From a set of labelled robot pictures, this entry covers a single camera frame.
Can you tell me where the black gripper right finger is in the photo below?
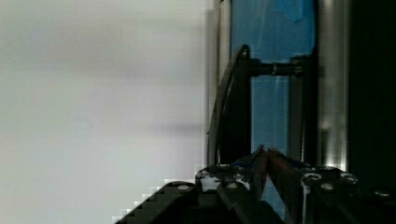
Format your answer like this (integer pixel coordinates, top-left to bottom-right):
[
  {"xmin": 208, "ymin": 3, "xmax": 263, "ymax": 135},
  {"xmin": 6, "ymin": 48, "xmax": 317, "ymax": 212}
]
[{"xmin": 267, "ymin": 148, "xmax": 359, "ymax": 224}]

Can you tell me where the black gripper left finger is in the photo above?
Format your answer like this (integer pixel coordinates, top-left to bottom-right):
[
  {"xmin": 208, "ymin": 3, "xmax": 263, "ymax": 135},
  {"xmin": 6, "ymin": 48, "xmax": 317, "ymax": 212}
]
[{"xmin": 195, "ymin": 146, "xmax": 269, "ymax": 224}]

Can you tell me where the blue glass oven door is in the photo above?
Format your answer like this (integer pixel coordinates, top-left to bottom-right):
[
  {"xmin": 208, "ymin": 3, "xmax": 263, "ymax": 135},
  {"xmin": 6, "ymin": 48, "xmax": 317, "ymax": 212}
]
[{"xmin": 206, "ymin": 0, "xmax": 351, "ymax": 224}]

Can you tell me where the black toaster oven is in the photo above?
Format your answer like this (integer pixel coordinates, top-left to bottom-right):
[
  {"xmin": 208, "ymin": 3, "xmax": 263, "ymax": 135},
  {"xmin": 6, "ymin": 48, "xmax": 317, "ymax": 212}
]
[{"xmin": 348, "ymin": 0, "xmax": 396, "ymax": 190}]

